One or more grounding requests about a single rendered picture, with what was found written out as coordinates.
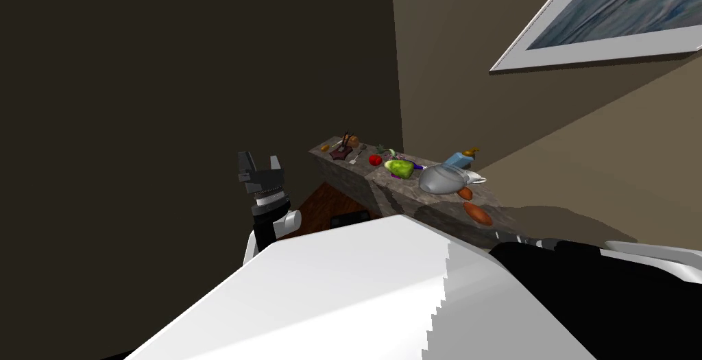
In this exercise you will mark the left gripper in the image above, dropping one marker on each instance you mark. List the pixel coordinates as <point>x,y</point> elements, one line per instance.
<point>263,180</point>

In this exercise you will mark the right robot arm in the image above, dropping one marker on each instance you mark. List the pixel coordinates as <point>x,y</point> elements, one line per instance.
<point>603,299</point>

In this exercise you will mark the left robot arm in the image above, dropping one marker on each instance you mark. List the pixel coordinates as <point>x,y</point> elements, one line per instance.
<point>265,228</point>

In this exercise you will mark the dark red utensil holder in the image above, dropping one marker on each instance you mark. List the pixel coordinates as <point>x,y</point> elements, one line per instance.
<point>340,153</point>

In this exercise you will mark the brown bread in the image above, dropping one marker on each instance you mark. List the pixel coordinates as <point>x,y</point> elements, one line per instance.
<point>353,141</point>

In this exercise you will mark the red tomato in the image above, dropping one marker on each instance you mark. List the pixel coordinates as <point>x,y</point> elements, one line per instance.
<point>375,160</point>

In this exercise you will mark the green pear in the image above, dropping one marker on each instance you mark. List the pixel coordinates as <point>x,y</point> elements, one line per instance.
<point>400,169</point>

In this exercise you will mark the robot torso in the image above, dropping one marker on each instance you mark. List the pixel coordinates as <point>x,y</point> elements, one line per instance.
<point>351,294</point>

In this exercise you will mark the silver kettle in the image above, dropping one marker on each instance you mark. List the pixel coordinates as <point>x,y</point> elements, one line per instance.
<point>443,180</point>

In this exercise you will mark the blue soap bottle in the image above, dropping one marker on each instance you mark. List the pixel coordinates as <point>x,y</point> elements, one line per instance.
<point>458,158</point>

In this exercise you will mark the small orange sweet potato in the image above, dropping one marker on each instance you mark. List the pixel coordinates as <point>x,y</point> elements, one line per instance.
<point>465,194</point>

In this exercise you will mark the large orange sweet potato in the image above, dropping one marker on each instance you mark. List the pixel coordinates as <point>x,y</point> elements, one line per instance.
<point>478,214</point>

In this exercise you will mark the white framed wall picture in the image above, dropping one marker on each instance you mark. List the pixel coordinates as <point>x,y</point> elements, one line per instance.
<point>609,14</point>

